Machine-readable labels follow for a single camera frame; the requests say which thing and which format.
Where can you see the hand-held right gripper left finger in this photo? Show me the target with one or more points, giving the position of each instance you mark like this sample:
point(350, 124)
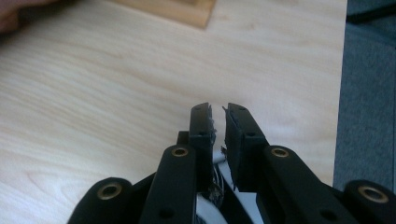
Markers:
point(200, 140)

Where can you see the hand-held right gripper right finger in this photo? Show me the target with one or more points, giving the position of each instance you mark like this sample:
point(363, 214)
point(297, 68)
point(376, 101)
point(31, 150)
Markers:
point(246, 146)

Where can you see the black canvas sneaker white laces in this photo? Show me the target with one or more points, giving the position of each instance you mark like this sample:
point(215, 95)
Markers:
point(246, 202)

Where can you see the wooden shoe rack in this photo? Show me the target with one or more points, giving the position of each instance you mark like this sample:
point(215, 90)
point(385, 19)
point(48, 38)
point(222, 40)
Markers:
point(186, 12)

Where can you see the black metal stand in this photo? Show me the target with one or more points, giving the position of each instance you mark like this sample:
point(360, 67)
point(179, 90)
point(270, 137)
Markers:
point(373, 14)

